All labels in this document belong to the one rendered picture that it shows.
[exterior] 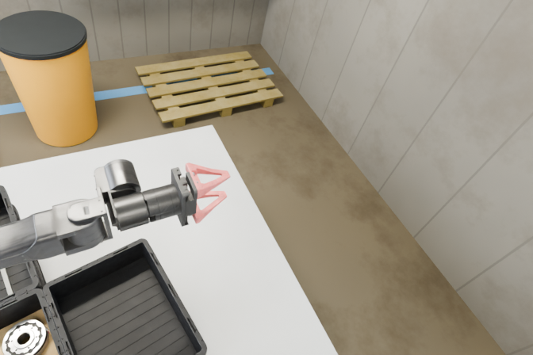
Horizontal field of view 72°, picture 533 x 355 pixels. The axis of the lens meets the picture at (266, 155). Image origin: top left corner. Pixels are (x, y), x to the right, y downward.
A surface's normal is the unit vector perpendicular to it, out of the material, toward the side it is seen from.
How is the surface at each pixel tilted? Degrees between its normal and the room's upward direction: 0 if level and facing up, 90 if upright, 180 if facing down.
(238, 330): 0
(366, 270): 0
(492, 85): 90
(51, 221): 3
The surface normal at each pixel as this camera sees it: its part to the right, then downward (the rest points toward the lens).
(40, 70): 0.26, 0.78
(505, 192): -0.88, 0.22
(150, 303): 0.18, -0.66
